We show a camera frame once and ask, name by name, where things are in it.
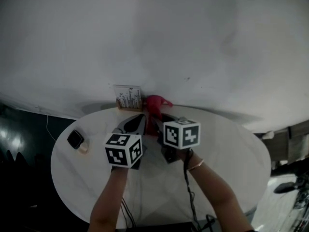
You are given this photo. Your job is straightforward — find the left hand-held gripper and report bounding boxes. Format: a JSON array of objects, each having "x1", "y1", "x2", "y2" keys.
[{"x1": 104, "y1": 114, "x2": 147, "y2": 170}]

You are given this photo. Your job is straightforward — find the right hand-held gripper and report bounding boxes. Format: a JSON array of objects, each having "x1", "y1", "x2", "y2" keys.
[{"x1": 151, "y1": 114, "x2": 201, "y2": 164}]

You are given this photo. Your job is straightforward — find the red cloth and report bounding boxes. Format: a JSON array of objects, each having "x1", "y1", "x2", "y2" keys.
[{"x1": 144, "y1": 95, "x2": 173, "y2": 136}]

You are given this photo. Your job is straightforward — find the person's right forearm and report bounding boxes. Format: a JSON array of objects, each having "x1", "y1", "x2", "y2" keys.
[{"x1": 178, "y1": 150, "x2": 254, "y2": 232}]

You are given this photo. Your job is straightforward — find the person's left forearm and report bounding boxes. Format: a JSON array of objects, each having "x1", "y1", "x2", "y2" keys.
[{"x1": 87, "y1": 167, "x2": 128, "y2": 232}]

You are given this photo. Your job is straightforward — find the white oval table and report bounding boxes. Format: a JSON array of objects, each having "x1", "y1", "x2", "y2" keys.
[{"x1": 50, "y1": 102, "x2": 272, "y2": 228}]

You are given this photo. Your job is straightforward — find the printed card in wooden stand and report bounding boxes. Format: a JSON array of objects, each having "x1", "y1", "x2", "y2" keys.
[{"x1": 113, "y1": 84, "x2": 143, "y2": 112}]

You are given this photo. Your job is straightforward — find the black square smartwatch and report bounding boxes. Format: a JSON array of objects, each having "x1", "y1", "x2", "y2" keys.
[{"x1": 67, "y1": 129, "x2": 84, "y2": 150}]

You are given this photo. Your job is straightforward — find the person's dark clothing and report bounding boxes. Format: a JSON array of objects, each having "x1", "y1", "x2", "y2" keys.
[{"x1": 115, "y1": 222, "x2": 197, "y2": 232}]

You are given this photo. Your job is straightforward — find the grey metal cabinet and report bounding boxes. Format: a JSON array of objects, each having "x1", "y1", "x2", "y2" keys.
[{"x1": 262, "y1": 121, "x2": 309, "y2": 165}]

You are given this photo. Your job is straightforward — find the black stand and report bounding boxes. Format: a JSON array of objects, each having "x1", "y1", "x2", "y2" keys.
[{"x1": 273, "y1": 181, "x2": 295, "y2": 194}]

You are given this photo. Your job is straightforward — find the thin metal bracelet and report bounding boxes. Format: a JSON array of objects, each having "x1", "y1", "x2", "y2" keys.
[{"x1": 187, "y1": 159, "x2": 205, "y2": 171}]

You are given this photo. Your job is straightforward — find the thin white cable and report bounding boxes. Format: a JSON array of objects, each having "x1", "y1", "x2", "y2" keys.
[{"x1": 45, "y1": 115, "x2": 56, "y2": 140}]

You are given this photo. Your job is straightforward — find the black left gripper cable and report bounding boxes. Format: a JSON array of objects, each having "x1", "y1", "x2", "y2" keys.
[{"x1": 120, "y1": 197, "x2": 136, "y2": 230}]

